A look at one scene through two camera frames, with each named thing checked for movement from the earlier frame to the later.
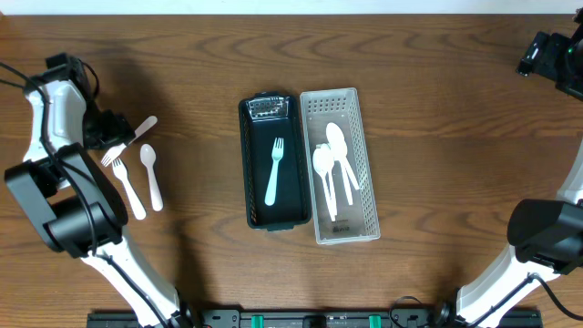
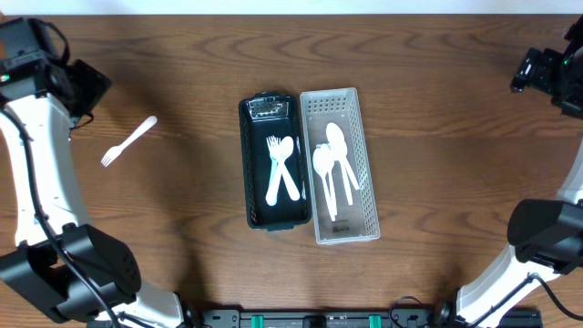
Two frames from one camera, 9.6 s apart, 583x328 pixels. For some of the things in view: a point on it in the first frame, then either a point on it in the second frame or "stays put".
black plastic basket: x=275 y=170 stays put
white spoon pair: x=323 y=159 stays put
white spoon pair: x=337 y=143 stays put
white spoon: x=148 y=155 to x=286 y=149
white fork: x=138 y=204 to x=277 y=169
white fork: x=117 y=151 stays put
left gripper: x=115 y=129 to x=91 y=87
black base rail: x=312 y=319 stays put
